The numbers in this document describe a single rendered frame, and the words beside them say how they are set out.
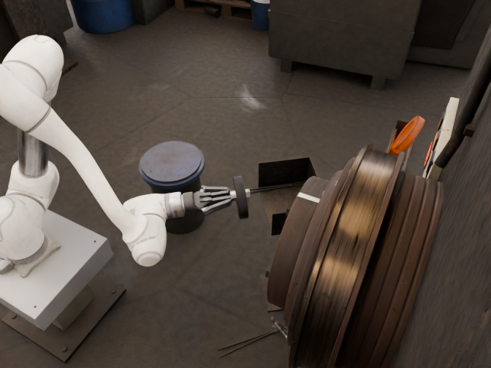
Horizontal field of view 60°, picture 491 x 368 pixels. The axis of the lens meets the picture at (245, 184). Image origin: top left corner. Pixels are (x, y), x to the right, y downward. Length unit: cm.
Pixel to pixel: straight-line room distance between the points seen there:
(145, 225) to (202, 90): 211
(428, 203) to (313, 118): 236
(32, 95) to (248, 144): 175
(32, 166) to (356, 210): 130
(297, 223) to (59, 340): 158
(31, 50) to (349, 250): 107
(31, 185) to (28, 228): 16
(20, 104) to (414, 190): 101
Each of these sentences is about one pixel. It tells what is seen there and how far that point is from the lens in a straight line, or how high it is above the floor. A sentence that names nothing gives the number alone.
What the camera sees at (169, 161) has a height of 43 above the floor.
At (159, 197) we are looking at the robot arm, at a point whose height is 75.
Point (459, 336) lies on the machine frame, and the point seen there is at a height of 152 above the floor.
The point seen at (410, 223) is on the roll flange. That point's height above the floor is 131.
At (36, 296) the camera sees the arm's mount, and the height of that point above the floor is 45.
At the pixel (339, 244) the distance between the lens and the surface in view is 68.
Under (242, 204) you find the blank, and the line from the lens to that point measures 146.
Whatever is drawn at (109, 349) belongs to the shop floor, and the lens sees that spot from 210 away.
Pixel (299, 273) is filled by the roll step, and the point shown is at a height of 122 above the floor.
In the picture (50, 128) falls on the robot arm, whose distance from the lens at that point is 134.
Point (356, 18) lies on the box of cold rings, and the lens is 321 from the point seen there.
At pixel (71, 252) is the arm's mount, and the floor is 46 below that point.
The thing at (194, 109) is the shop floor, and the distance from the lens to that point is 316.
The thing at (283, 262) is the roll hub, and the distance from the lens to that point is 78.
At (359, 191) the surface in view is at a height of 134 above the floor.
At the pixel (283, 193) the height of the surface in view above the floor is 59.
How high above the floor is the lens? 184
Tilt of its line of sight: 46 degrees down
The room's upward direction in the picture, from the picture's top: 1 degrees counter-clockwise
